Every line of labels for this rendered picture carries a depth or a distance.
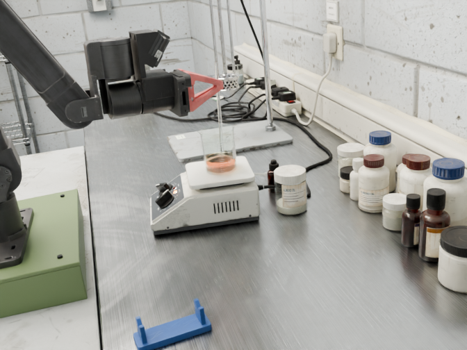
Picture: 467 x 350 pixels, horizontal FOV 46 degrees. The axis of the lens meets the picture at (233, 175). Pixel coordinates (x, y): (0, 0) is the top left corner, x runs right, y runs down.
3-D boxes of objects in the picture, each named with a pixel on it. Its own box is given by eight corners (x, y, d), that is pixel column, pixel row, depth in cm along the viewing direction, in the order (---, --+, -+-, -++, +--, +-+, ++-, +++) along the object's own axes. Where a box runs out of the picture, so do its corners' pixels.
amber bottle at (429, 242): (411, 253, 87) (414, 189, 83) (433, 246, 88) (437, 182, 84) (431, 266, 83) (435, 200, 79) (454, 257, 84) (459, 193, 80)
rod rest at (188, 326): (139, 354, 70) (135, 331, 69) (133, 339, 73) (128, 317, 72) (212, 330, 73) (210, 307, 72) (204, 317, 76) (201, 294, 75)
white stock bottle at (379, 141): (397, 182, 112) (398, 128, 108) (394, 195, 107) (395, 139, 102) (365, 180, 114) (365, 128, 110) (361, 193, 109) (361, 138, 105)
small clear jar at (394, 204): (390, 217, 99) (391, 190, 97) (414, 224, 95) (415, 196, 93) (377, 227, 96) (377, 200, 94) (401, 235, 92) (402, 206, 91)
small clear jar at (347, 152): (362, 170, 120) (362, 141, 118) (367, 180, 115) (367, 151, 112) (335, 172, 120) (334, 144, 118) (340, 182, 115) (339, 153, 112)
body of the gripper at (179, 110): (167, 67, 97) (126, 73, 95) (187, 76, 89) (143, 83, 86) (171, 103, 100) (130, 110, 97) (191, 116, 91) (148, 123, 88)
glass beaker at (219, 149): (230, 162, 108) (226, 120, 104) (244, 172, 102) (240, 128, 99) (197, 170, 105) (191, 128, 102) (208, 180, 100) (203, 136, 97)
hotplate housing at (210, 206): (152, 237, 99) (146, 197, 96) (151, 207, 111) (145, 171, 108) (273, 220, 102) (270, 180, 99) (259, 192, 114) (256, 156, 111)
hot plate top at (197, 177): (189, 190, 98) (189, 186, 97) (185, 167, 109) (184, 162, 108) (256, 181, 99) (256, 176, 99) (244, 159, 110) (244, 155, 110)
